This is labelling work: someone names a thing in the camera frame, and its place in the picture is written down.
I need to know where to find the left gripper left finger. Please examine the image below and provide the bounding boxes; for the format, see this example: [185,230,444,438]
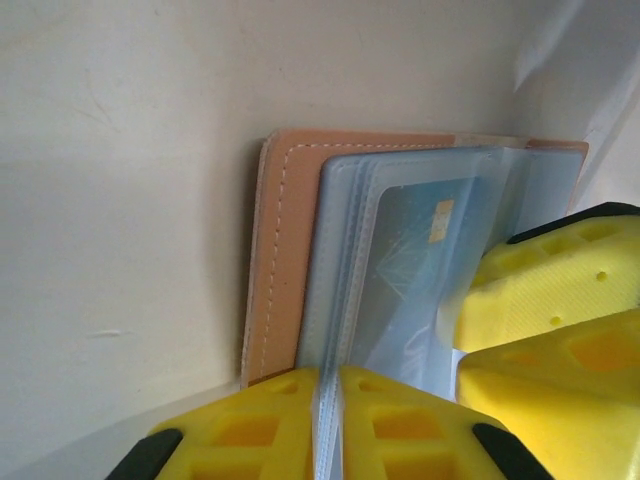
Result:
[113,366,322,480]

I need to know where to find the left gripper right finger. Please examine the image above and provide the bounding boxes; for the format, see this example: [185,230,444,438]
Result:
[338,366,552,480]

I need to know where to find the blue credit card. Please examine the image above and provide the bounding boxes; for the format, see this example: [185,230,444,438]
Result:
[359,177,486,396]

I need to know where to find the pink leather card holder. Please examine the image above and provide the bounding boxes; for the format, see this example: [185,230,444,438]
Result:
[239,128,591,480]

